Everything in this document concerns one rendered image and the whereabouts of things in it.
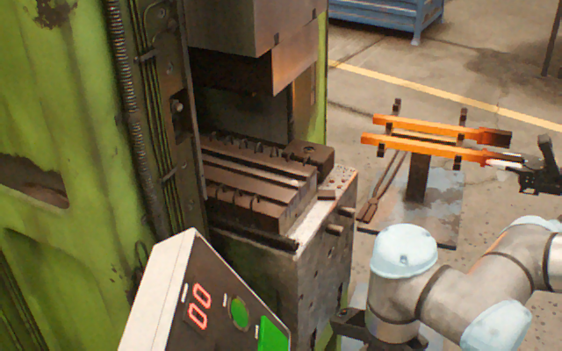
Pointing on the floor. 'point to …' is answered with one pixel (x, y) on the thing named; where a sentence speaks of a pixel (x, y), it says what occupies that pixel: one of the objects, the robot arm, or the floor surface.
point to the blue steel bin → (389, 2)
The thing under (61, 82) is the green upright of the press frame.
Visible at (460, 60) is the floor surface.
